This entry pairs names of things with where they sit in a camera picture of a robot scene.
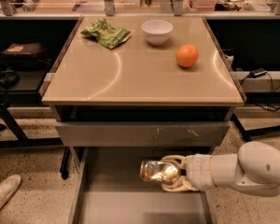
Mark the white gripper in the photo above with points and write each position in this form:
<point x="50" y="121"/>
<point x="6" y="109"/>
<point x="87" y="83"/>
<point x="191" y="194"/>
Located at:
<point x="198" y="171"/>

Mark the crushed orange soda can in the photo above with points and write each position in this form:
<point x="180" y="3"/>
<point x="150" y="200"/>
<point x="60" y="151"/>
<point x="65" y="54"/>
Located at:
<point x="159" y="171"/>

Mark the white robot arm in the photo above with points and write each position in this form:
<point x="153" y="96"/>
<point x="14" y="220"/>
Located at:
<point x="253" y="170"/>

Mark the open grey middle drawer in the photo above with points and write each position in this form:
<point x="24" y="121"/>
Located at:
<point x="110" y="191"/>

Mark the beige drawer cabinet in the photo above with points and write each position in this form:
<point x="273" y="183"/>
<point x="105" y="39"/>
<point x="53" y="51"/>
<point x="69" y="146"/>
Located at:
<point x="137" y="82"/>

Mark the grey top drawer front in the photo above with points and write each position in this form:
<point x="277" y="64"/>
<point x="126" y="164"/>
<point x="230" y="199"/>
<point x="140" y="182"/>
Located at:
<point x="142" y="134"/>

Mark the orange fruit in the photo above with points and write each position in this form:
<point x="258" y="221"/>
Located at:
<point x="187" y="55"/>

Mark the black power adapter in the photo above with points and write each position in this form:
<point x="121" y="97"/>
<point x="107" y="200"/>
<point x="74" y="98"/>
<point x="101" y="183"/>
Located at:
<point x="258" y="73"/>

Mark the white bowl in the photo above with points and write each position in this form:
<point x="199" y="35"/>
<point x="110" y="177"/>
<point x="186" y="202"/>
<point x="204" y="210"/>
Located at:
<point x="156" y="32"/>

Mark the green chip bag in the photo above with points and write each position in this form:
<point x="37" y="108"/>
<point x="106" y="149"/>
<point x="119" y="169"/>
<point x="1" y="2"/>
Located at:
<point x="105" y="34"/>

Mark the white shoe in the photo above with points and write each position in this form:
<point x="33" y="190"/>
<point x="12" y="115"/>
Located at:
<point x="8" y="187"/>

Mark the black headphones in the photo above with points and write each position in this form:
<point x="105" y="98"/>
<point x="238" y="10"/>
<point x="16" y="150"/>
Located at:
<point x="8" y="78"/>

